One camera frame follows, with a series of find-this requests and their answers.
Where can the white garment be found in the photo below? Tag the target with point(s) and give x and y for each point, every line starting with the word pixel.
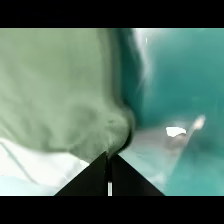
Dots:
pixel 36 170

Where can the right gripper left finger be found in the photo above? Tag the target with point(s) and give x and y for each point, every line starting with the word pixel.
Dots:
pixel 90 181

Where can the green T-shirt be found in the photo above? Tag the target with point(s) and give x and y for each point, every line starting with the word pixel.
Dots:
pixel 60 90

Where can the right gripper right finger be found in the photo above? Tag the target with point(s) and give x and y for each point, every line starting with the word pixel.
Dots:
pixel 131 181

